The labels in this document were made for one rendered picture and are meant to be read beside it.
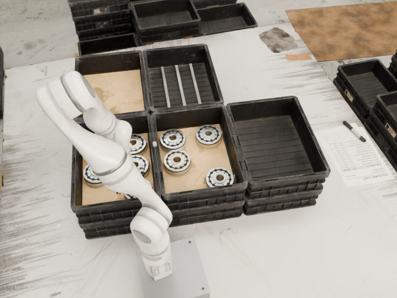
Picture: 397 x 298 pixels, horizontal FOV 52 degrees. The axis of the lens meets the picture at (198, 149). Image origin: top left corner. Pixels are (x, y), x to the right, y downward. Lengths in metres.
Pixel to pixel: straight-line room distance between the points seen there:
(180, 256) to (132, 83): 0.86
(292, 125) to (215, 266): 0.66
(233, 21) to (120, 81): 1.37
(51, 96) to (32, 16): 3.19
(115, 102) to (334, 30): 2.45
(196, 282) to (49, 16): 3.12
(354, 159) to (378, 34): 2.17
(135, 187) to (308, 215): 0.83
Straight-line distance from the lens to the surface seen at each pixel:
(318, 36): 3.71
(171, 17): 2.92
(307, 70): 2.22
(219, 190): 1.39
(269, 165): 1.59
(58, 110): 0.90
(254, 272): 1.51
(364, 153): 1.91
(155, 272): 1.32
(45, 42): 3.72
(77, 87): 0.89
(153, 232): 1.09
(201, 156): 1.59
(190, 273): 1.38
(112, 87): 1.90
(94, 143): 0.96
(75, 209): 1.40
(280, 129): 1.72
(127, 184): 1.01
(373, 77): 3.00
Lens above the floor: 2.09
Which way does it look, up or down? 51 degrees down
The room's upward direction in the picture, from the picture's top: straight up
